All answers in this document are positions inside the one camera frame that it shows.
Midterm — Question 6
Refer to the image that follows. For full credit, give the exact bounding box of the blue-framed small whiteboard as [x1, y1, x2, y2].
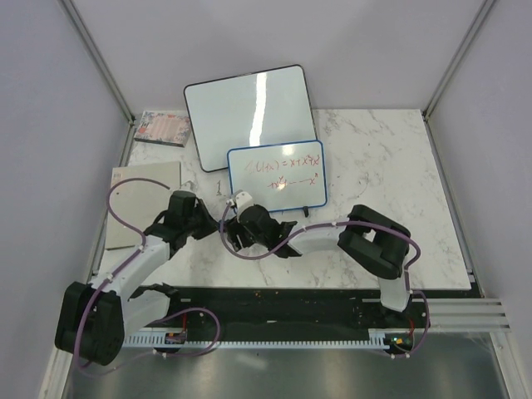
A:
[227, 140, 328, 212]

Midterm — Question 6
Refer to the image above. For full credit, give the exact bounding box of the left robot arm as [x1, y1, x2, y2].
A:
[54, 190, 218, 366]

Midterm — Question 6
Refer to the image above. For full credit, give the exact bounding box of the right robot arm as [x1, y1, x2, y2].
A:
[219, 204, 421, 328]

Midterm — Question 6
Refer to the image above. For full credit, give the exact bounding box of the black-framed large whiteboard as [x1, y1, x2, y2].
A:
[184, 64, 317, 173]

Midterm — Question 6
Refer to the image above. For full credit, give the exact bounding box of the grey board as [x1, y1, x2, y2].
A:
[111, 161, 180, 230]

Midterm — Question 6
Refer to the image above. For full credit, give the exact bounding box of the floral notepad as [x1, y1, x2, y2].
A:
[134, 110, 191, 148]

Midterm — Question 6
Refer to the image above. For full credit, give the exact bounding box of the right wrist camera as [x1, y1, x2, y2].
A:
[231, 190, 254, 211]

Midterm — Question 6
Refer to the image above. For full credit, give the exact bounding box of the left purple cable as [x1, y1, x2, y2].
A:
[74, 176, 221, 377]

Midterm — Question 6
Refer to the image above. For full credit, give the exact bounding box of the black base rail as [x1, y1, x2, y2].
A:
[136, 286, 433, 333]

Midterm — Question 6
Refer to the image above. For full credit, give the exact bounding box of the white cable duct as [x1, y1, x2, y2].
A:
[122, 328, 390, 350]

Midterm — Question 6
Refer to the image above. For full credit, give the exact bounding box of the aluminium rail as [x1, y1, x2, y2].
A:
[365, 297, 512, 333]

